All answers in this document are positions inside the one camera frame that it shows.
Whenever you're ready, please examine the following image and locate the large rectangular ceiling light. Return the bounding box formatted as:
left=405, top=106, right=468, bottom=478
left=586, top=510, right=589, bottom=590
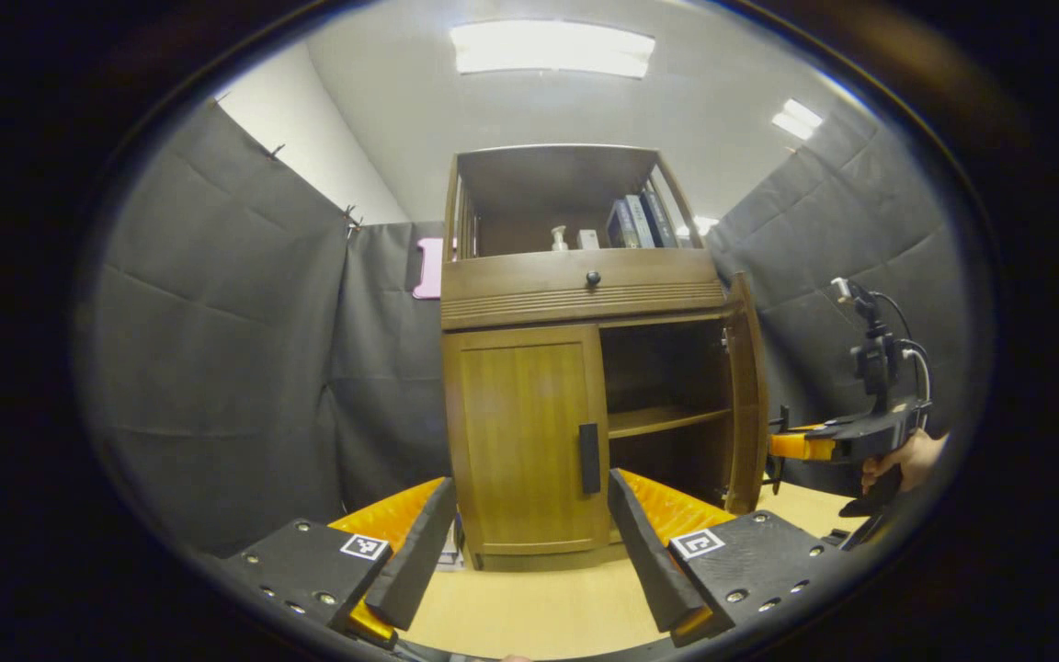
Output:
left=450, top=20, right=656, bottom=79

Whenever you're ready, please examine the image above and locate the wooden cabinet door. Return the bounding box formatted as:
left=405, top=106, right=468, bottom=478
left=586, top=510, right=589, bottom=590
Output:
left=442, top=324, right=611, bottom=557
left=723, top=271, right=769, bottom=516

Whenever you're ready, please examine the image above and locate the black backdrop cloth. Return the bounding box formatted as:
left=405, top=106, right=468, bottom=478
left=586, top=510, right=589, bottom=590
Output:
left=79, top=97, right=972, bottom=553

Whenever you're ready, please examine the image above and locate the wooden double-door shoe cabinet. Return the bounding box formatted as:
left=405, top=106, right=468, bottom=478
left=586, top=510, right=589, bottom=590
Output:
left=440, top=144, right=769, bottom=571

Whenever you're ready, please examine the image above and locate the dark blue book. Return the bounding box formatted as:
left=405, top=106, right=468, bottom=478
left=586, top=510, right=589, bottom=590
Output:
left=606, top=200, right=638, bottom=249
left=623, top=194, right=657, bottom=249
left=640, top=188, right=679, bottom=249

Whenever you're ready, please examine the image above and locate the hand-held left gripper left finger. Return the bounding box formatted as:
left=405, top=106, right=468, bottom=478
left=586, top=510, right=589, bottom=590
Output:
left=217, top=475, right=459, bottom=645

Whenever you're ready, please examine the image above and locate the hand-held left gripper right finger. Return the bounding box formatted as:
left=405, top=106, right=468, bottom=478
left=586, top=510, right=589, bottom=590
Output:
left=607, top=467, right=861, bottom=647

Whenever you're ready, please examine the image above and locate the wooden drawer with black knob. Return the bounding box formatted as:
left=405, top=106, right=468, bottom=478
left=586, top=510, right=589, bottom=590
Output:
left=440, top=248, right=728, bottom=332

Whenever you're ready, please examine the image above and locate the small ceiling light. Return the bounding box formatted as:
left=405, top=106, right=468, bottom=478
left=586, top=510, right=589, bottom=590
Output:
left=771, top=98, right=825, bottom=141

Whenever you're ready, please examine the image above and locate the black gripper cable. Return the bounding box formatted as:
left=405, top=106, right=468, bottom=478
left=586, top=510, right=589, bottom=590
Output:
left=868, top=292, right=933, bottom=405

